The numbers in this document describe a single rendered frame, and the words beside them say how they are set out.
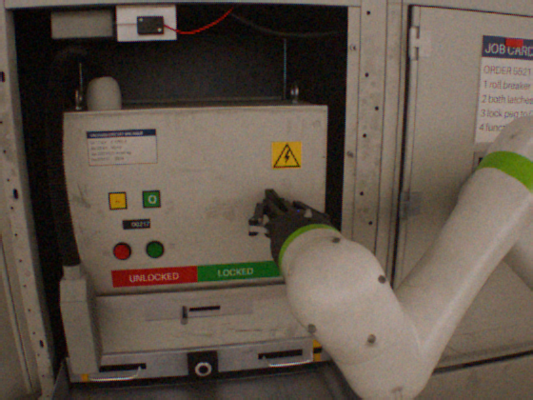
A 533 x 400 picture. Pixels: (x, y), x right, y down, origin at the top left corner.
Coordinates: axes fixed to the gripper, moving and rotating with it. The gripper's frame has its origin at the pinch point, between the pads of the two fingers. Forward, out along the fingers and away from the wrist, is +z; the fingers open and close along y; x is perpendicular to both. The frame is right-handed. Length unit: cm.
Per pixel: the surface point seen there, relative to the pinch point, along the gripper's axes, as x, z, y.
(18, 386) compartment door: -35, 1, -51
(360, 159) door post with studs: 6.6, 2.1, 17.0
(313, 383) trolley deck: -38.3, -2.4, 8.1
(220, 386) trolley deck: -38.2, 0.2, -10.7
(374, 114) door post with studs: 14.8, 2.2, 19.4
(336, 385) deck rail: -37.9, -4.5, 12.2
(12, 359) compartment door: -29, 1, -51
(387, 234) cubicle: -8.7, 2.1, 23.6
